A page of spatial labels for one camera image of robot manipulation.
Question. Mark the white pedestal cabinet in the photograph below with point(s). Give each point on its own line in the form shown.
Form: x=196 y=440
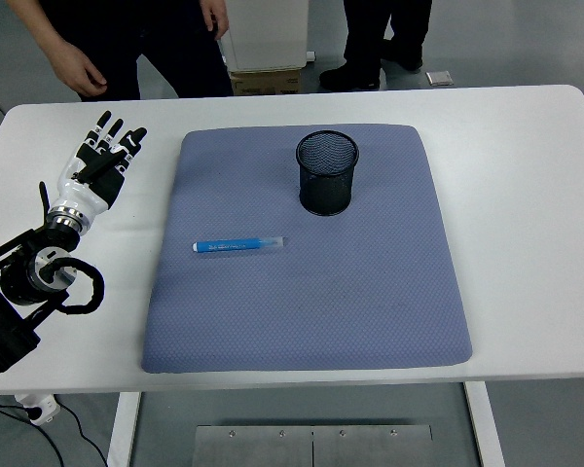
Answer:
x=267 y=34

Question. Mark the black mesh pen holder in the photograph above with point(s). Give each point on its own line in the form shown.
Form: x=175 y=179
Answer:
x=326 y=190

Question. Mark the brown cardboard box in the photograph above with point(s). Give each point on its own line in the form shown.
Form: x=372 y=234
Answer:
x=265 y=83

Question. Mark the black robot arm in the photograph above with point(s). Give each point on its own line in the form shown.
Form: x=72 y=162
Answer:
x=24 y=277

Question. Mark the blue-grey quilted mat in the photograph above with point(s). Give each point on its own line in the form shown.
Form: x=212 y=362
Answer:
x=297 y=301

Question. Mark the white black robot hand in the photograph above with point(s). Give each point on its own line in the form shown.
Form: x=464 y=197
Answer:
x=80 y=194

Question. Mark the white power strip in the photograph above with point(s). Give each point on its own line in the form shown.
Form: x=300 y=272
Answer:
x=41 y=408

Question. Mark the white table leg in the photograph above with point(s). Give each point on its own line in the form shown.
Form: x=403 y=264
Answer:
x=484 y=428
x=124 y=433

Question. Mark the person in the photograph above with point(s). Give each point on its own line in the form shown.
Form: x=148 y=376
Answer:
x=365 y=44
x=165 y=44

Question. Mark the person's hand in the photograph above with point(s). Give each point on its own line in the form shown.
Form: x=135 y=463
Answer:
x=78 y=70
x=214 y=19

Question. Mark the blue marker with clear cap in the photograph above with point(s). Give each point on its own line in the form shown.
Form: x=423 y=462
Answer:
x=233 y=244

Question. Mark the person's forearm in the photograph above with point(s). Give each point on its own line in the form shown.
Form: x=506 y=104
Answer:
x=36 y=26

